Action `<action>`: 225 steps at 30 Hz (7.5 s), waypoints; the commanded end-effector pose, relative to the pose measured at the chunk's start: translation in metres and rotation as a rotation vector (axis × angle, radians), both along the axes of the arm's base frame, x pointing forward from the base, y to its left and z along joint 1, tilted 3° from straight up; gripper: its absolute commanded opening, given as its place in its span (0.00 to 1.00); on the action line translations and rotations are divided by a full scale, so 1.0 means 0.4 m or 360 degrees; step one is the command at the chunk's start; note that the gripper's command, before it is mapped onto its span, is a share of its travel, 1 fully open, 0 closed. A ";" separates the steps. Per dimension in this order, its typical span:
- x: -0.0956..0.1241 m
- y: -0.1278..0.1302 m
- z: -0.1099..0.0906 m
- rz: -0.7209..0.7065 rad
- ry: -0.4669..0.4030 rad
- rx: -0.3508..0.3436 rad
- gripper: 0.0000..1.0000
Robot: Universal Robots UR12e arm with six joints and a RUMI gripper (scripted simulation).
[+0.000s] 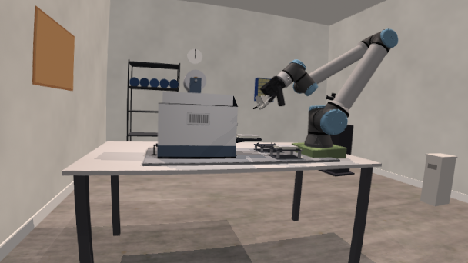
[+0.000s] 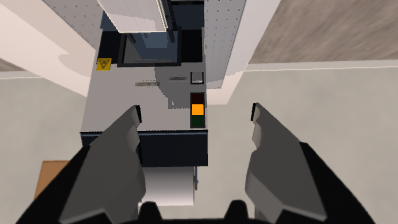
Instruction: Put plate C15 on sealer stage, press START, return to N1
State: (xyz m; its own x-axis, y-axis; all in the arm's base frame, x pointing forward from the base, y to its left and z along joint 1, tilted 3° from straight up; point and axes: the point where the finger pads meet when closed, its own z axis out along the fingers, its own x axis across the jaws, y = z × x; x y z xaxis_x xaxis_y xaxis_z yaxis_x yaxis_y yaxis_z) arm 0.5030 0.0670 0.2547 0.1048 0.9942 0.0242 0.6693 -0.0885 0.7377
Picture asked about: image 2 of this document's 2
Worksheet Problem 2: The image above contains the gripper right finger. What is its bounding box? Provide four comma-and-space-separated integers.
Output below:
245, 103, 376, 224

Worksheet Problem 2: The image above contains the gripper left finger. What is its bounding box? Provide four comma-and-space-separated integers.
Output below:
15, 105, 146, 224

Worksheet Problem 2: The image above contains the cream well plate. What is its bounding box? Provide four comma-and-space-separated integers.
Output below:
97, 0, 168, 33

